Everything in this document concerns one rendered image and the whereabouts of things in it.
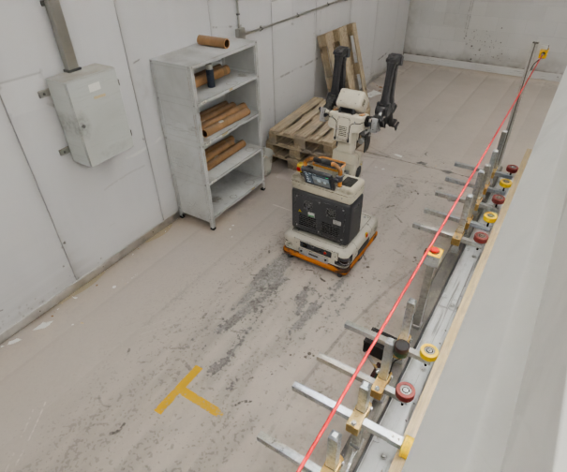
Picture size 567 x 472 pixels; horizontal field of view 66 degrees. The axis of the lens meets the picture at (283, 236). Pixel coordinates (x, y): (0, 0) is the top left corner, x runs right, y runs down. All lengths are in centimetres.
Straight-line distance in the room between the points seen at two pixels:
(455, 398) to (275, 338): 309
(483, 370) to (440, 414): 3
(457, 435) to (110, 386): 314
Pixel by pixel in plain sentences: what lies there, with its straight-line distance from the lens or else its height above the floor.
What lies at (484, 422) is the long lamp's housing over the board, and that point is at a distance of 19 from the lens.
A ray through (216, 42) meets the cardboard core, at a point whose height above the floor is 160.
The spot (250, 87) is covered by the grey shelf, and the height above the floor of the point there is 112.
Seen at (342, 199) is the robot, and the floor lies 74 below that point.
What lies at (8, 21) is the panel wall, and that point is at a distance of 333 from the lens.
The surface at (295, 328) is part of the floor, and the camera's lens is 335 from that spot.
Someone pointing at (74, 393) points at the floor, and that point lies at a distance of 334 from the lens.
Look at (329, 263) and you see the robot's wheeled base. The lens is 369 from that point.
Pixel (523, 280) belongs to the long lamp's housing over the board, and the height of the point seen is 238.
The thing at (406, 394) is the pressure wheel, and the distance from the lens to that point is 199.
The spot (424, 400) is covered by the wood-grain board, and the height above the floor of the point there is 90.
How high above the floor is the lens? 253
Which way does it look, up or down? 37 degrees down
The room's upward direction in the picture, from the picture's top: 2 degrees counter-clockwise
